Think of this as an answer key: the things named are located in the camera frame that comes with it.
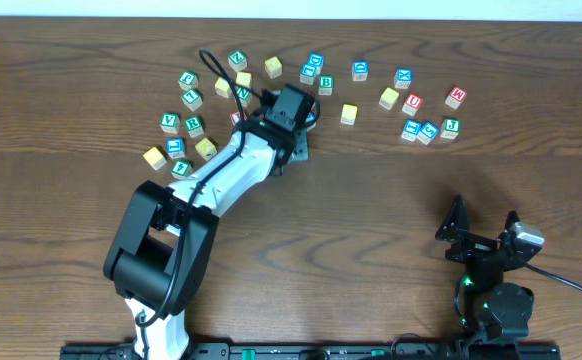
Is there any red I block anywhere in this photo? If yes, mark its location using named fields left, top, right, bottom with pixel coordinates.
left=230, top=111, right=248, bottom=125

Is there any blue 2 block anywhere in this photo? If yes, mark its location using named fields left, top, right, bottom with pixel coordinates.
left=306, top=112, right=318, bottom=131

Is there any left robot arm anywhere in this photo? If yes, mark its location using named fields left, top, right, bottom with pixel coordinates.
left=103, top=120, right=308, bottom=359

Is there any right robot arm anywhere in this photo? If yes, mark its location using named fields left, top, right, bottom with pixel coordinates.
left=435, top=195, right=545, bottom=359

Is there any yellow block centre right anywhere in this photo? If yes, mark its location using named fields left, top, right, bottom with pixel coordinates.
left=340, top=104, right=358, bottom=125

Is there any green B block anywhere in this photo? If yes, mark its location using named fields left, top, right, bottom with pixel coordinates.
left=318, top=75, right=334, bottom=96

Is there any blue block left of D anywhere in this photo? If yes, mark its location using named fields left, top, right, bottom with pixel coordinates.
left=299, top=64, right=317, bottom=85

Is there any green N block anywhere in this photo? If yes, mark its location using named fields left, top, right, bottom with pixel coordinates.
left=236, top=86, right=253, bottom=107

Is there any yellow block top centre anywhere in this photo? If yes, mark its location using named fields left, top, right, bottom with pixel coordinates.
left=265, top=56, right=283, bottom=79

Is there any yellow block near L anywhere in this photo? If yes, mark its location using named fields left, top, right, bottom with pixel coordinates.
left=195, top=137, right=217, bottom=161

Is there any pale yellow block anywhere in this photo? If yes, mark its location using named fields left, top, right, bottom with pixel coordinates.
left=235, top=72, right=252, bottom=89

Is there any blue D block upper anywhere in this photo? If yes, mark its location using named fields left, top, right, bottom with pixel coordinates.
left=307, top=53, right=324, bottom=75

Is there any blue G block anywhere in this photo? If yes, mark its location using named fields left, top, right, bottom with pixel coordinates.
left=417, top=121, right=440, bottom=145

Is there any green J block right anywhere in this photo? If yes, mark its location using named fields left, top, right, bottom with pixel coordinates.
left=440, top=118, right=461, bottom=140

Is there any green j block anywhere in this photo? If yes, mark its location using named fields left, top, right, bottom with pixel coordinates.
left=440, top=118, right=461, bottom=140
left=178, top=71, right=199, bottom=91

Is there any yellow block left upper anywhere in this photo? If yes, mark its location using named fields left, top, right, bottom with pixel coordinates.
left=214, top=77, right=232, bottom=98

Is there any blue D block right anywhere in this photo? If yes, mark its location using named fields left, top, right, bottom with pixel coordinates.
left=352, top=61, right=369, bottom=82

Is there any blue block lower right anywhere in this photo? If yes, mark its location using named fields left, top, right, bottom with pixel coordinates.
left=401, top=119, right=422, bottom=142

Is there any green R block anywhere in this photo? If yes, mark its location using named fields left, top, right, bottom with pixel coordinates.
left=184, top=116, right=204, bottom=138

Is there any green Z block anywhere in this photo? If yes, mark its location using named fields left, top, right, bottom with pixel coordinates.
left=228, top=50, right=248, bottom=72

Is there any green 7 block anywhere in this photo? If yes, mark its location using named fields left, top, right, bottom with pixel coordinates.
left=181, top=89, right=203, bottom=111

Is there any green 4 block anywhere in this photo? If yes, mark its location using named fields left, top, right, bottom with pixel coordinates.
left=170, top=159, right=192, bottom=180

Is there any blue L block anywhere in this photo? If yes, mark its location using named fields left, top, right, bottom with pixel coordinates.
left=166, top=138, right=186, bottom=159

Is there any red U block right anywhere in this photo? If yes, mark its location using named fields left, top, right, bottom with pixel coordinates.
left=402, top=93, right=423, bottom=116

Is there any red M block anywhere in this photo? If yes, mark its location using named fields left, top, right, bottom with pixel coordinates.
left=445, top=86, right=467, bottom=109

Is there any green J block upper left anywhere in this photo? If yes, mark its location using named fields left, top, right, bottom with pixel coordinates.
left=178, top=71, right=199, bottom=91

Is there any green V block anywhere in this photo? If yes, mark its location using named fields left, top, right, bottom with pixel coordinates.
left=160, top=112, right=180, bottom=134

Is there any blue X block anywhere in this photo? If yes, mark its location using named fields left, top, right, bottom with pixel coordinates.
left=394, top=68, right=413, bottom=89

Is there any yellow G block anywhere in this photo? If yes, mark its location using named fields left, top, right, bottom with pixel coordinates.
left=143, top=147, right=167, bottom=170

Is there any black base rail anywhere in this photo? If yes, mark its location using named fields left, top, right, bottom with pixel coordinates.
left=59, top=342, right=561, bottom=360

